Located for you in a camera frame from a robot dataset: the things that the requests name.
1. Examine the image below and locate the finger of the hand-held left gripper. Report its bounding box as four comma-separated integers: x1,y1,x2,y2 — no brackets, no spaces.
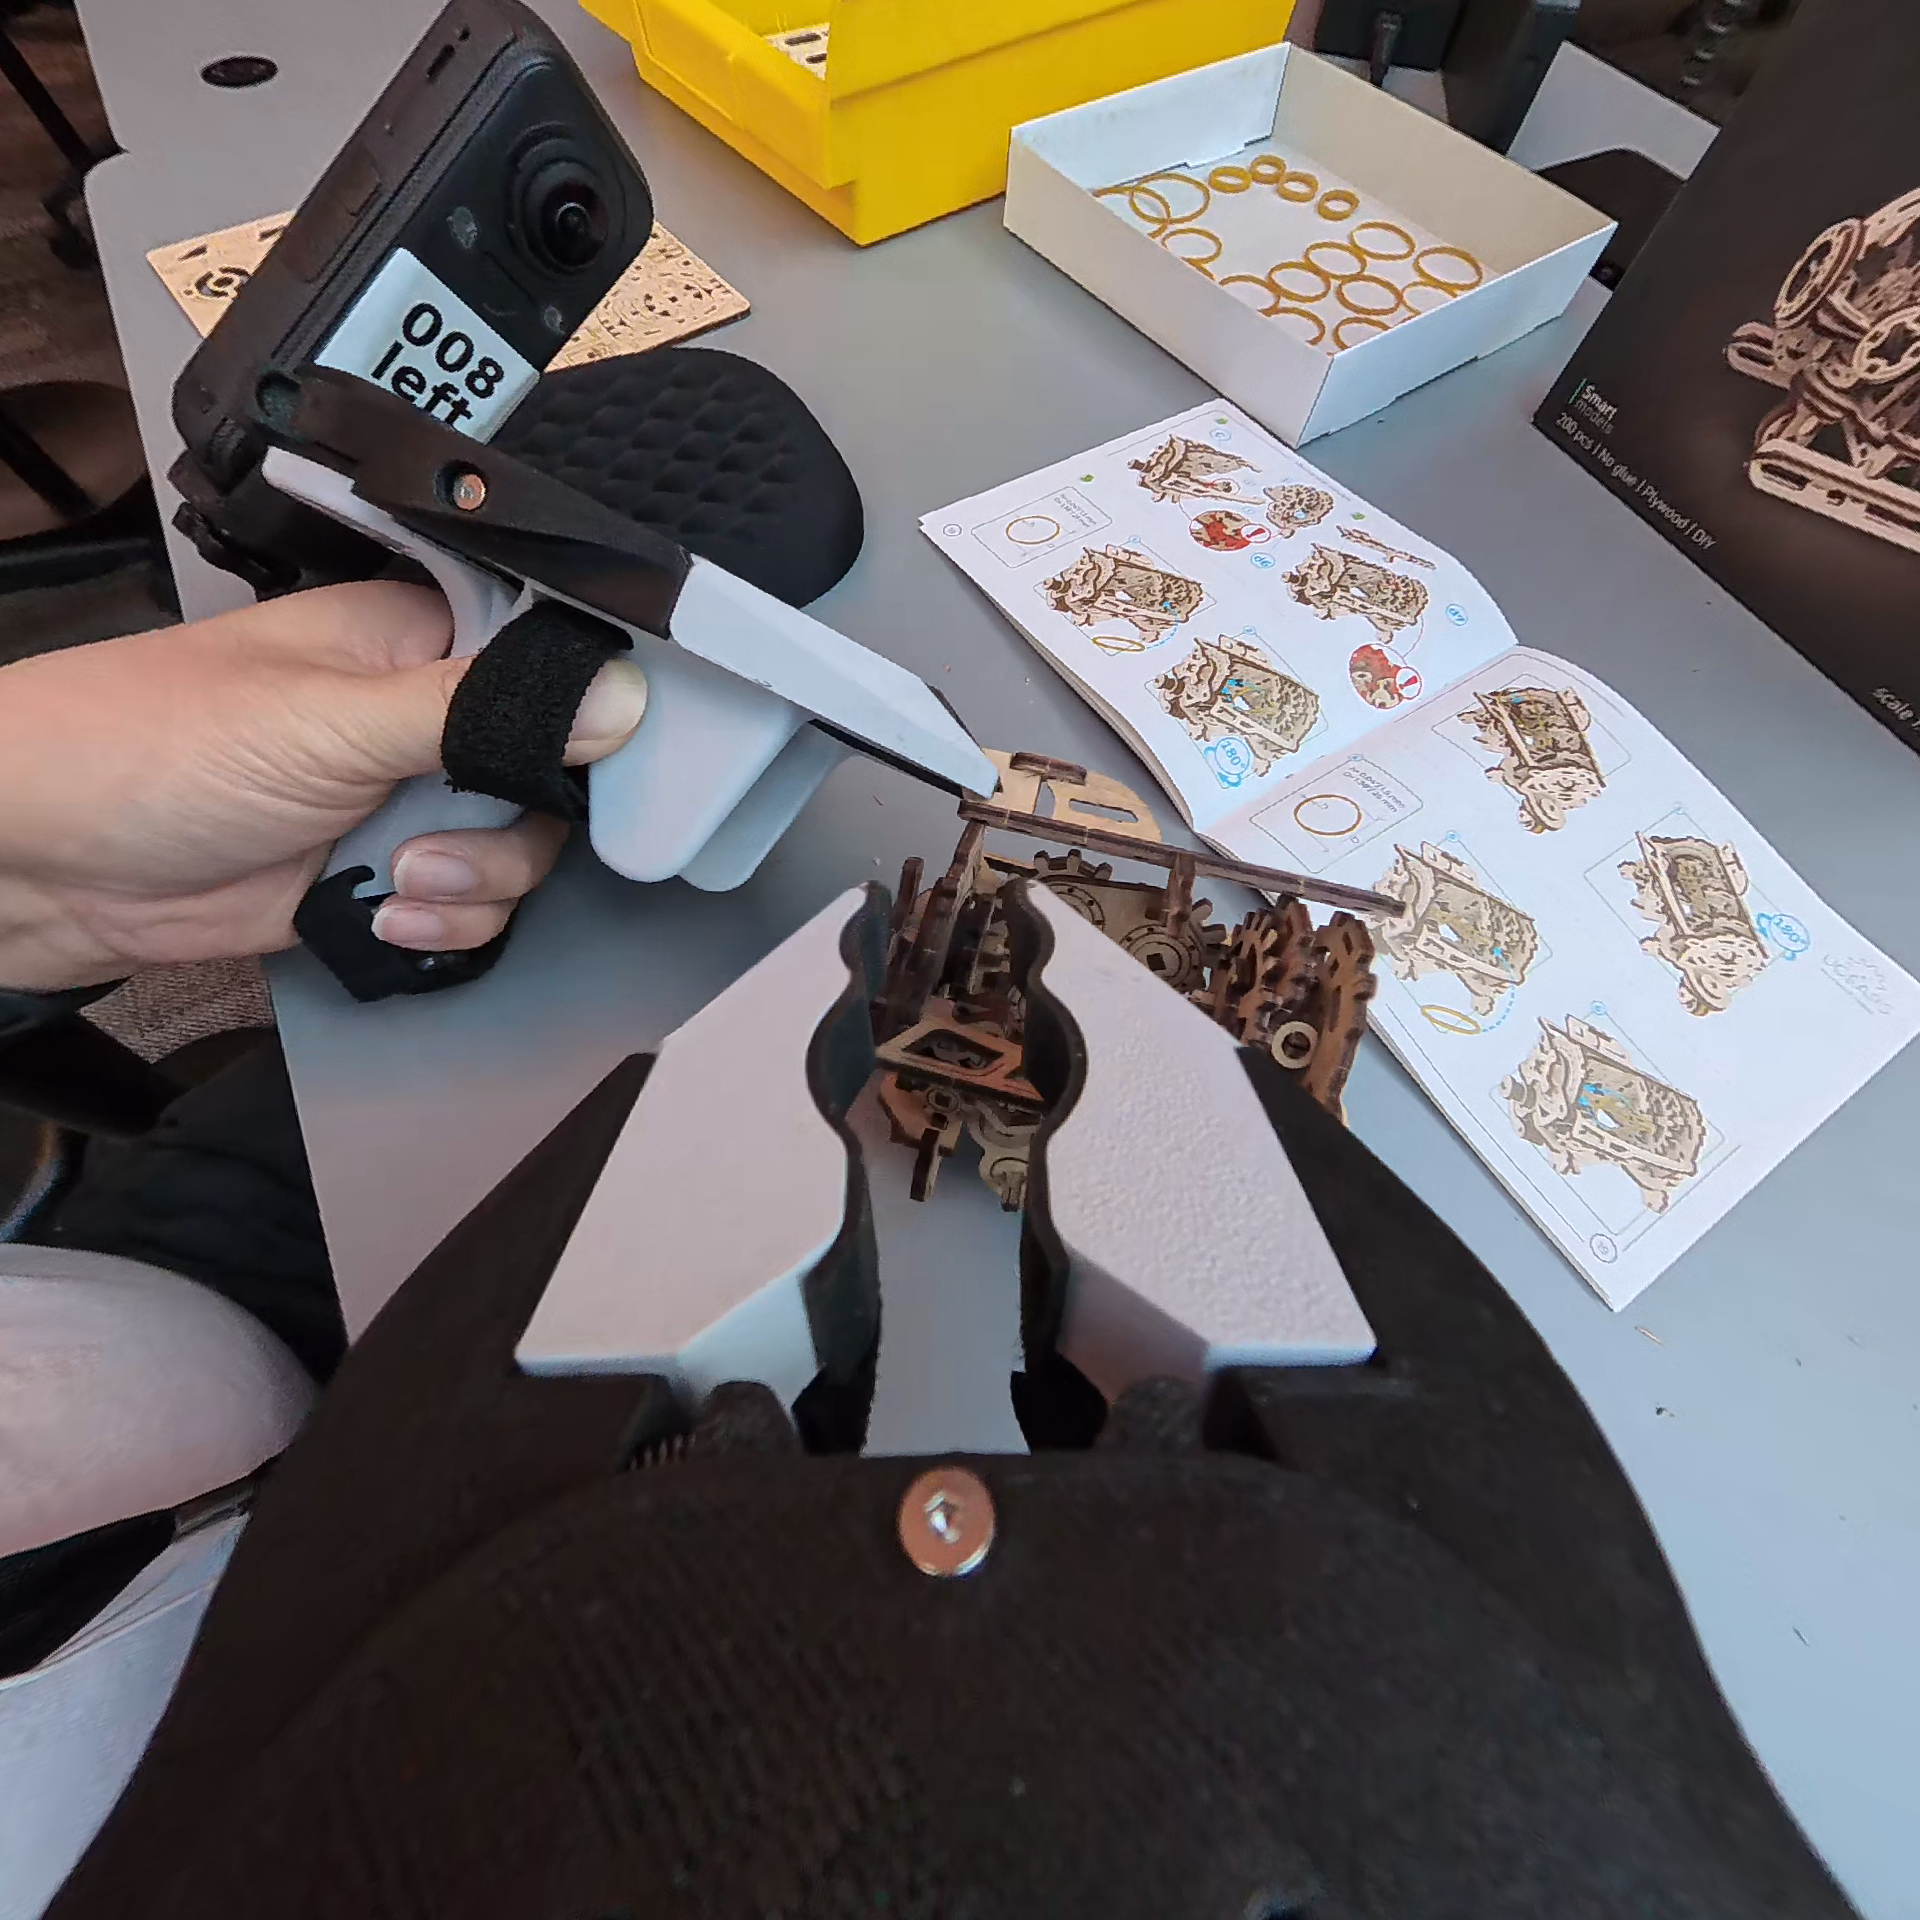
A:
668,556,1002,799

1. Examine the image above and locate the black quilted wrist rest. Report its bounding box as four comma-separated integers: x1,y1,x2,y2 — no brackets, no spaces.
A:
509,348,866,601

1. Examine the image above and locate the wooden mechanical model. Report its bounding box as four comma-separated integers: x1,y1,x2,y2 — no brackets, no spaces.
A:
871,750,1409,1210

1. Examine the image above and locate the laser-cut plywood sheet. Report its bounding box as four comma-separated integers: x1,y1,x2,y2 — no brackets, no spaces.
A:
146,211,752,372

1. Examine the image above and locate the person's left hand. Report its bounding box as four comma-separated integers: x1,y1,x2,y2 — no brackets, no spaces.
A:
0,577,650,991

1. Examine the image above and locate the person's leg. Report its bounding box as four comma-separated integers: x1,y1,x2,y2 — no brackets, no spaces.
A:
0,1241,321,1561

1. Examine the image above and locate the group of rubber bands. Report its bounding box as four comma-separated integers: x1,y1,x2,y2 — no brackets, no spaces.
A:
1095,150,1489,355

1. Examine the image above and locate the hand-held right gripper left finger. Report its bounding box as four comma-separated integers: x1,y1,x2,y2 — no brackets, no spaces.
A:
514,885,889,1453

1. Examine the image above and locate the dark model kit box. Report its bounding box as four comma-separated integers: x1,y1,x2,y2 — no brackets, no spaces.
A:
1533,0,1920,758

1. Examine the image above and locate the white cardboard box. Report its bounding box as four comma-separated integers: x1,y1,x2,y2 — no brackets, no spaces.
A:
1002,42,1619,447

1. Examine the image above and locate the yellow plastic bin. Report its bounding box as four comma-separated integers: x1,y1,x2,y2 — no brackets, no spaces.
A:
577,0,1299,247

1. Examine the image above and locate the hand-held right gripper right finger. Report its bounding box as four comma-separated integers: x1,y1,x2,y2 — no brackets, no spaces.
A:
1002,879,1379,1450

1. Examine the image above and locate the black power adapter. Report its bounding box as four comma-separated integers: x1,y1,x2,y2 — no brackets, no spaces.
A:
1546,150,1685,287

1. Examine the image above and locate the illustrated instruction booklet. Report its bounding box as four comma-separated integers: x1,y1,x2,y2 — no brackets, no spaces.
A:
920,398,1920,1310

